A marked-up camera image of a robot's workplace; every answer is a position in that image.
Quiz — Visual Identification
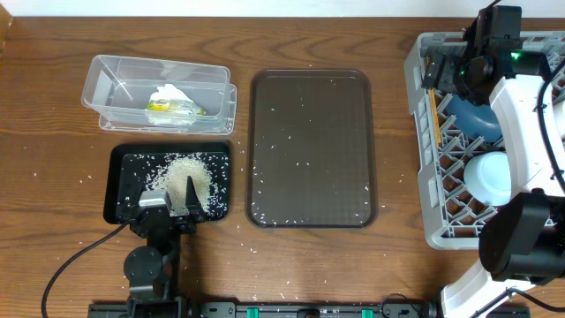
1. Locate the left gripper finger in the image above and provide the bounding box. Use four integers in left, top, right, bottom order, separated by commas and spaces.
124, 184, 143, 208
185, 176, 204, 213

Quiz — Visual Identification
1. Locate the pile of white rice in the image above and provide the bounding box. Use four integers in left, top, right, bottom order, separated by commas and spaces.
121, 151, 230, 220

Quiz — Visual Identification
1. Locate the dark blue plate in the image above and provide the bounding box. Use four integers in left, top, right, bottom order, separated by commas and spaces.
446, 95, 502, 143

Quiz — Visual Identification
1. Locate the green yellow snack wrapper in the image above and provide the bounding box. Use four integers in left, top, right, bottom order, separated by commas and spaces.
147, 99, 206, 115

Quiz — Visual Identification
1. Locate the light blue bowl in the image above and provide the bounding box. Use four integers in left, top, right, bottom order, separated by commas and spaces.
463, 151, 511, 206

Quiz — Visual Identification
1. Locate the white tissue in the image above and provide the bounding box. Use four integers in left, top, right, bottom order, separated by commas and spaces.
146, 84, 203, 126

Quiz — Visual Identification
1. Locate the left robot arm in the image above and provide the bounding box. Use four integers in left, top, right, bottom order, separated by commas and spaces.
124, 177, 205, 318

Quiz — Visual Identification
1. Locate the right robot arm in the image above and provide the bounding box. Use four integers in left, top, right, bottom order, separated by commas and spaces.
422, 49, 564, 317

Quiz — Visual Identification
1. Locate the grey dishwasher rack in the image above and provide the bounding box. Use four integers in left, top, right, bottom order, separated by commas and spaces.
404, 32, 564, 250

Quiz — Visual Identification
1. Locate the black plastic bin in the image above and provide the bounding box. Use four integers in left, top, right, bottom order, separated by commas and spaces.
103, 141, 231, 224

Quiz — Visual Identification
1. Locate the clear plastic bin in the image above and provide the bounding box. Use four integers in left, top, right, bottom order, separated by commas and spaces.
81, 55, 237, 135

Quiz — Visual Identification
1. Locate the brown serving tray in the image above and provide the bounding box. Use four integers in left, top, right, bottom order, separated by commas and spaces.
245, 69, 378, 229

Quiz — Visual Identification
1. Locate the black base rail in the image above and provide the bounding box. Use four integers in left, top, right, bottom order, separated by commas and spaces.
87, 299, 531, 318

